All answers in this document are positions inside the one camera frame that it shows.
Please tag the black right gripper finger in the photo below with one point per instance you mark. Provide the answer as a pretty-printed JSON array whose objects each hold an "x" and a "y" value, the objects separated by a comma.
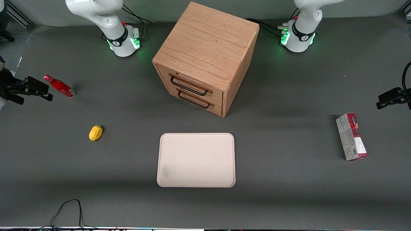
[
  {"x": 38, "y": 95},
  {"x": 37, "y": 84}
]

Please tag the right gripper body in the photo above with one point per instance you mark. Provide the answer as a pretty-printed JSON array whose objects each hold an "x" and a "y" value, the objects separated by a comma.
[{"x": 7, "y": 84}]

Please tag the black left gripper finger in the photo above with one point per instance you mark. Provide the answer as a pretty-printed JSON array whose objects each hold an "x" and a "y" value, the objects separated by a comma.
[{"x": 388, "y": 98}]

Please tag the red coke bottle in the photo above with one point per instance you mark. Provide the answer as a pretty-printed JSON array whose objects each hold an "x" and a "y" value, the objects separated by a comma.
[{"x": 59, "y": 86}]

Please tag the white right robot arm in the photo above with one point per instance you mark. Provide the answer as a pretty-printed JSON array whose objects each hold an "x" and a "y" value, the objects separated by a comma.
[{"x": 106, "y": 19}]

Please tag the beige plastic tray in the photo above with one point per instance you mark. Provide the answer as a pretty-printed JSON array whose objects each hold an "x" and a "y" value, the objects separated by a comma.
[{"x": 196, "y": 160}]

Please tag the red and grey carton box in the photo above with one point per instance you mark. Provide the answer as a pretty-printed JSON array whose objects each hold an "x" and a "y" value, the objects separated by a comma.
[{"x": 351, "y": 136}]

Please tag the yellow lemon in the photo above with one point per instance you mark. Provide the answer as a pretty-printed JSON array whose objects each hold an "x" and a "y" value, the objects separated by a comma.
[{"x": 95, "y": 132}]

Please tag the wooden drawer cabinet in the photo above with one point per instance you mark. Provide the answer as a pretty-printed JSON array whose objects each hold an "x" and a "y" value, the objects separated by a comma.
[{"x": 208, "y": 48}]

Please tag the aluminium frame rail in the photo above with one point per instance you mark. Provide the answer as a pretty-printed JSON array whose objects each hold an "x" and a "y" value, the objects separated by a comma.
[{"x": 17, "y": 14}]

